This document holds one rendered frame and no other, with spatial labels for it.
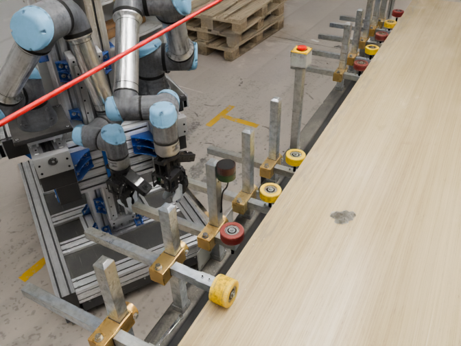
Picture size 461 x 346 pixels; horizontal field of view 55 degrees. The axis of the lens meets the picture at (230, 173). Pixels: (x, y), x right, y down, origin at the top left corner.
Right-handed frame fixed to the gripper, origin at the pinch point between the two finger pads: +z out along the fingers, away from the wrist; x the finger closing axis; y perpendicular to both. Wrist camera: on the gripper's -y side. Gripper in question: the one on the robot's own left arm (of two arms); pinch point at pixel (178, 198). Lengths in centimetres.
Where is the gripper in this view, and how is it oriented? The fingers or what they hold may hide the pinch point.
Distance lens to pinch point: 149.5
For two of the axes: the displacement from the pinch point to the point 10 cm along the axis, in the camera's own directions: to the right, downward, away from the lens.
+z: 0.2, 7.9, 6.1
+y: -4.7, 5.4, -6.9
